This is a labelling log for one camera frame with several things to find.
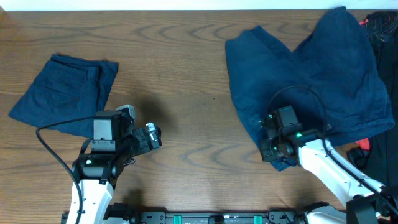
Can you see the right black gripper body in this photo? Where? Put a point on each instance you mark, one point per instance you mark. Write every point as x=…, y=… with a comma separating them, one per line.
x=271, y=150

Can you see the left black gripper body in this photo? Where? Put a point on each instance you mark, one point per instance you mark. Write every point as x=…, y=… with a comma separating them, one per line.
x=138, y=144

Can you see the dark blue shorts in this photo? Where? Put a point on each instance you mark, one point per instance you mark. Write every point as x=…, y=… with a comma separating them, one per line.
x=67, y=88
x=330, y=80

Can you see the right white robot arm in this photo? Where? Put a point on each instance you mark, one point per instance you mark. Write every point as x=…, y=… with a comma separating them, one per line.
x=365, y=199

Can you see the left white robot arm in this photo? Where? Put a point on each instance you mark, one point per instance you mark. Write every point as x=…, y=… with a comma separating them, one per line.
x=96, y=173

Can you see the red garment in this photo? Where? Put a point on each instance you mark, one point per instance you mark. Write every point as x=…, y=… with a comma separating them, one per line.
x=364, y=144

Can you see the folded dark blue shorts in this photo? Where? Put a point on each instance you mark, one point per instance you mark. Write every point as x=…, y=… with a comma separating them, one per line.
x=67, y=88

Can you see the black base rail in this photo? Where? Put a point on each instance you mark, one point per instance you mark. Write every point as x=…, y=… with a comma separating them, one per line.
x=217, y=217

